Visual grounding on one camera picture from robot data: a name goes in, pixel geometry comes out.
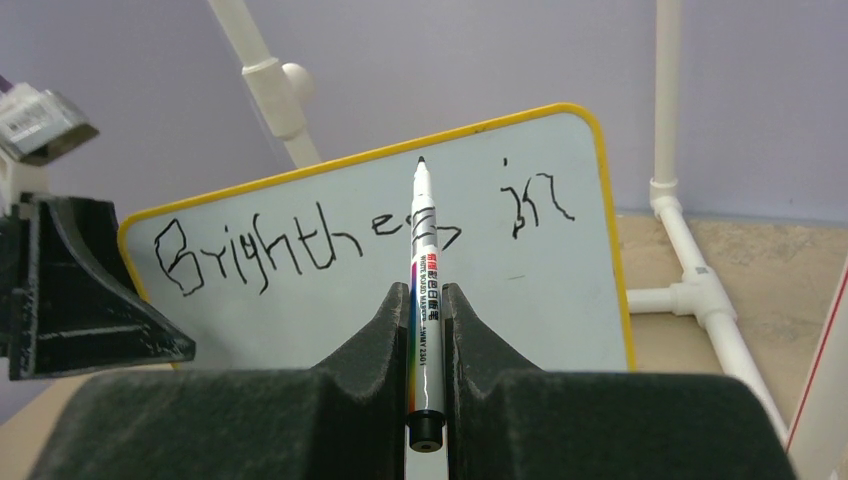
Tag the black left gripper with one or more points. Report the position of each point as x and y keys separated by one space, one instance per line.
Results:
x=68 y=303

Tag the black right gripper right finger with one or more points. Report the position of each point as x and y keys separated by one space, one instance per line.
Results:
x=510 y=419

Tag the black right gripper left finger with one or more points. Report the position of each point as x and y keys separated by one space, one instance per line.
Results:
x=343 y=418

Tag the white whiteboard marker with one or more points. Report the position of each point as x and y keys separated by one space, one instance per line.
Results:
x=426 y=411

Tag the yellow framed whiteboard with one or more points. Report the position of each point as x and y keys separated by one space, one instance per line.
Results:
x=280 y=272

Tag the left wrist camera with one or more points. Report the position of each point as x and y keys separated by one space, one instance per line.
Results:
x=37 y=128

